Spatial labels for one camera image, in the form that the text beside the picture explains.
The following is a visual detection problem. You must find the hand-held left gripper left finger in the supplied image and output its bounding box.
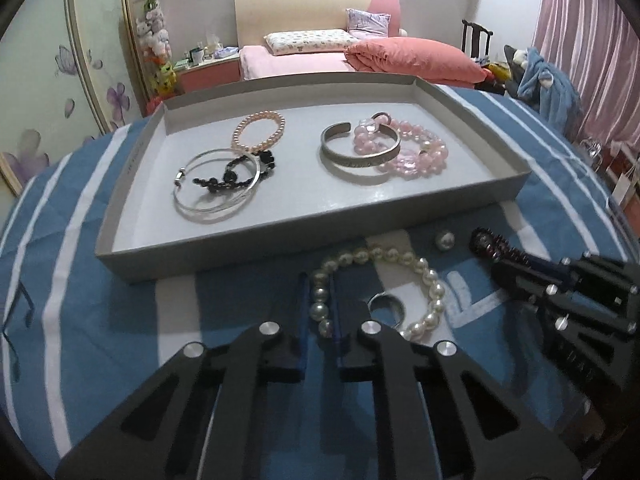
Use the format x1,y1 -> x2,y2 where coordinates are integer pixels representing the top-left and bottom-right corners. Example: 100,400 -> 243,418
55,272 -> 307,480

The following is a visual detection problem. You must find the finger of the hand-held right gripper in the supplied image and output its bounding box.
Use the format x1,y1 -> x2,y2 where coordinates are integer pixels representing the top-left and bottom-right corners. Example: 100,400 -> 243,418
530,297 -> 640,398
490,252 -> 640,311

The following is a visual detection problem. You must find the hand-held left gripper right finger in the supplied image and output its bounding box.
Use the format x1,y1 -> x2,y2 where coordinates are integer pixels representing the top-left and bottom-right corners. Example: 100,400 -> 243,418
334,272 -> 583,480

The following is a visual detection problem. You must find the dark red bead bracelet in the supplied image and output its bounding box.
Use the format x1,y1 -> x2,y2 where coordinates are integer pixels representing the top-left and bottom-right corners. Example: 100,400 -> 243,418
470,227 -> 526,263

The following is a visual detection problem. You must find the white pearl bracelet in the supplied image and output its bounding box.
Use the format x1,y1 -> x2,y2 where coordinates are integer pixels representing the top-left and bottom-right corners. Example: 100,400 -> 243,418
308,244 -> 447,343

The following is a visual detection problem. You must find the grey cardboard tray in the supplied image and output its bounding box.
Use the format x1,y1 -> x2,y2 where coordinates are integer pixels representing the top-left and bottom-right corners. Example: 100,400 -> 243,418
95,72 -> 532,286

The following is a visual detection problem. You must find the wide silver cuff bangle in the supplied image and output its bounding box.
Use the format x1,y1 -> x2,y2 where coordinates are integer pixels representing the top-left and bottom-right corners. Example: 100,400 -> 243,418
320,120 -> 402,181

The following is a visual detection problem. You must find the thin silver wire bangle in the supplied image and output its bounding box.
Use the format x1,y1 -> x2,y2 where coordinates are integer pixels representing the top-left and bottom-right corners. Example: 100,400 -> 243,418
173,148 -> 261,223

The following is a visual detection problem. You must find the pink crystal bead bracelet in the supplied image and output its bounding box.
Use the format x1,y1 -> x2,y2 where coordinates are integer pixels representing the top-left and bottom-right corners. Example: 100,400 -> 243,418
352,117 -> 450,179

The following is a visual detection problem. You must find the pink pearl bracelet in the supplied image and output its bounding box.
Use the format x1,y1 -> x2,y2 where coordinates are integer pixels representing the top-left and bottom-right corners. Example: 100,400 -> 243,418
231,111 -> 287,155

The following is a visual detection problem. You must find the white paper bag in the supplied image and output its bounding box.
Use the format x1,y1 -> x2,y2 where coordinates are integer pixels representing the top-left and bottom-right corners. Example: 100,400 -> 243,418
612,160 -> 640,206

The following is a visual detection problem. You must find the blue plush garment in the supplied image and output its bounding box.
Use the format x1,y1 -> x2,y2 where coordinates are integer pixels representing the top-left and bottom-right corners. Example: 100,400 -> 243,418
505,45 -> 583,133

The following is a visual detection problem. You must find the red yellow toy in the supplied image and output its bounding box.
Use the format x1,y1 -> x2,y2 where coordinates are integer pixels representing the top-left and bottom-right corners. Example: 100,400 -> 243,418
480,57 -> 511,93

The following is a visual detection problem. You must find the pink curtain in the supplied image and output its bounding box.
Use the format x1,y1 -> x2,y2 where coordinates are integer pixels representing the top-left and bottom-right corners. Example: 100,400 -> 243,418
530,0 -> 640,146

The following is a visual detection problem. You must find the dark wooden chair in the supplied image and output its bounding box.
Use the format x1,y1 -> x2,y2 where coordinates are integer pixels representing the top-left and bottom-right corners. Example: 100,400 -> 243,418
461,19 -> 493,58

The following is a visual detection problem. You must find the pink white nightstand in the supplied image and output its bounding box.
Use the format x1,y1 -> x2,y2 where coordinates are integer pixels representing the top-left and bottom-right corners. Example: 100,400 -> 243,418
175,55 -> 242,95

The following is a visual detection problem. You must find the pink quilt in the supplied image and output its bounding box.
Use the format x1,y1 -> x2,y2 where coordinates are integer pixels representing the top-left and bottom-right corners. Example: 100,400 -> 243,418
345,37 -> 493,86

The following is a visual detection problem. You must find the white patterned pillow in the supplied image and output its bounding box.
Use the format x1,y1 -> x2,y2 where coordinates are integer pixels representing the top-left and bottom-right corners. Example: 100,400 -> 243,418
264,29 -> 353,57

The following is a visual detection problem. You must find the small purple pillow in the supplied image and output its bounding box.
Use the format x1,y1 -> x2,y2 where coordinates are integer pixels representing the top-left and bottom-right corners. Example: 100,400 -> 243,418
346,8 -> 391,38

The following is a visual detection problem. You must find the bed with pink sheet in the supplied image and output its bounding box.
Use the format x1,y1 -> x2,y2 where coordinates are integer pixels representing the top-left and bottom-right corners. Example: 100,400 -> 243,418
234,0 -> 493,86

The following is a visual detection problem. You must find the plush toy tower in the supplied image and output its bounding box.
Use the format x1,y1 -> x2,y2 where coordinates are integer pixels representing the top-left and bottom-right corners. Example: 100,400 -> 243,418
136,0 -> 177,98

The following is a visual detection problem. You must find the flower print sliding wardrobe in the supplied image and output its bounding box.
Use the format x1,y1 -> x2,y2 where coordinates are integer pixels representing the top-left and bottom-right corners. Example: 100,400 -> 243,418
0,0 -> 151,201

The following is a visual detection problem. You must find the silver ring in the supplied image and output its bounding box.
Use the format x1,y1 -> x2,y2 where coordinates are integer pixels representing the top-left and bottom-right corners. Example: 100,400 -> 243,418
367,294 -> 408,328

